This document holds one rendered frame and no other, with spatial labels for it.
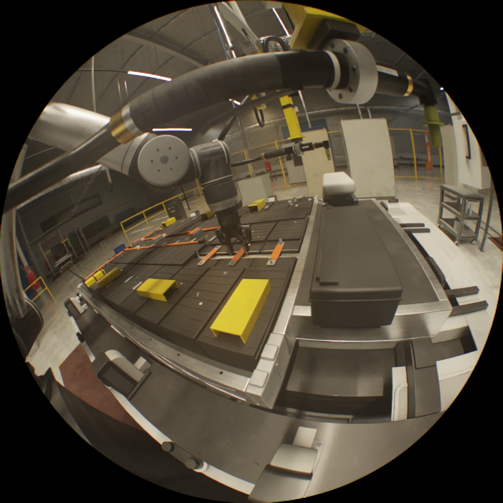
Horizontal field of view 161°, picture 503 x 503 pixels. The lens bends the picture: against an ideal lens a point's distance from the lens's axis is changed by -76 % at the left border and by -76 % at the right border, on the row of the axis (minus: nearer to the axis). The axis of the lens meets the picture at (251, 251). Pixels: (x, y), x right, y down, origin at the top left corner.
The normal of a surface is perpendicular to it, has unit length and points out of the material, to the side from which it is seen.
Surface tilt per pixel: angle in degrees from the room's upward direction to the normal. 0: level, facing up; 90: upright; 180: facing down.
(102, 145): 138
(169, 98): 116
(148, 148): 84
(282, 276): 0
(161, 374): 0
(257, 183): 90
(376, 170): 90
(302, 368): 0
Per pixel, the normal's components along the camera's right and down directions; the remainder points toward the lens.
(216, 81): 0.13, 0.78
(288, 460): -0.08, -0.99
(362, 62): 0.07, 0.60
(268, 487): -0.26, -0.87
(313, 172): -0.37, 0.50
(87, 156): 0.48, 0.84
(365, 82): 0.18, 0.90
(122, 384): 0.89, -0.04
